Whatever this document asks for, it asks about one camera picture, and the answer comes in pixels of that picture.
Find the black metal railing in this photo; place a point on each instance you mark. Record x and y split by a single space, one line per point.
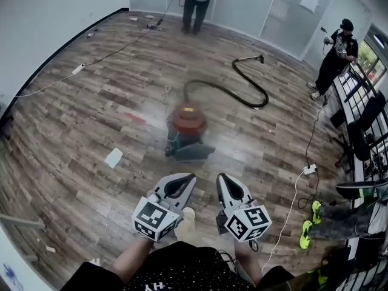
360 102

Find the dark grey vacuum cleaner piece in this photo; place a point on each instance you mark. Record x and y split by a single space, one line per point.
194 153

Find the person's left forearm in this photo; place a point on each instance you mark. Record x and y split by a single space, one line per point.
135 256

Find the person's black shirt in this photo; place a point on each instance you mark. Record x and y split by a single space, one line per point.
188 271

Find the white power strip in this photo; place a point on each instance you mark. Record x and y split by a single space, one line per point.
78 69
309 169

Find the window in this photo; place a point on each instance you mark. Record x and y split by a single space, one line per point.
374 58

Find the red canister vacuum cleaner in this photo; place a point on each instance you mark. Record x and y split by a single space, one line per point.
188 121

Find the black garment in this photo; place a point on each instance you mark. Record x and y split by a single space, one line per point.
368 117

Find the neon yellow shoe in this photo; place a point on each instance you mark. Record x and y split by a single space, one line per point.
305 233
316 211

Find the person's beige shoe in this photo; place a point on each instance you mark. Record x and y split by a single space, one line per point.
185 223

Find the white paper sheet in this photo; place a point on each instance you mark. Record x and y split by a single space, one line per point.
113 158

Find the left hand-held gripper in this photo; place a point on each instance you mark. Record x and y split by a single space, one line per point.
154 218

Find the person's right forearm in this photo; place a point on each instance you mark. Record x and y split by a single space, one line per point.
247 262

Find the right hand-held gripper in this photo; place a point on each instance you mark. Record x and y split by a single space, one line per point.
247 221

